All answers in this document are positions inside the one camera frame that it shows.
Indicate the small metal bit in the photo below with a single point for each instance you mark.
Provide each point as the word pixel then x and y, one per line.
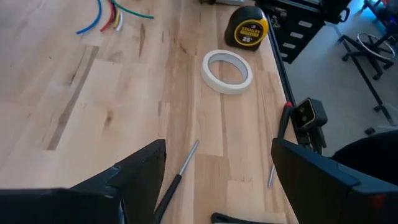
pixel 271 175

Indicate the black clamp with red tip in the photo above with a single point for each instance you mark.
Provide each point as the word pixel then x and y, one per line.
pixel 284 123

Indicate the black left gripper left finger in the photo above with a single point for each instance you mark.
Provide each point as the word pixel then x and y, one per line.
pixel 62 208

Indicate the black stand leg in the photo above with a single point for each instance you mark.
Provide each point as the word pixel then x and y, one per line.
pixel 363 77

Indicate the dark chair seat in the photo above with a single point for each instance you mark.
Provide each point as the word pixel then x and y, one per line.
pixel 367 152

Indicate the black drawer cabinet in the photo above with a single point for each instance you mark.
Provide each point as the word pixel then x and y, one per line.
pixel 295 18

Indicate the black yellow tape measure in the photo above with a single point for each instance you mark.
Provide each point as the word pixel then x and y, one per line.
pixel 248 31

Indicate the black office chair base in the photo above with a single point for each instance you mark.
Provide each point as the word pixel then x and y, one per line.
pixel 373 59

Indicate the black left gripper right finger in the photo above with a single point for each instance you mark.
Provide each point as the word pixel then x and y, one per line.
pixel 335 202

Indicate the white masking tape roll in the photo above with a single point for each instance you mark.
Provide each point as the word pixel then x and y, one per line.
pixel 206 77

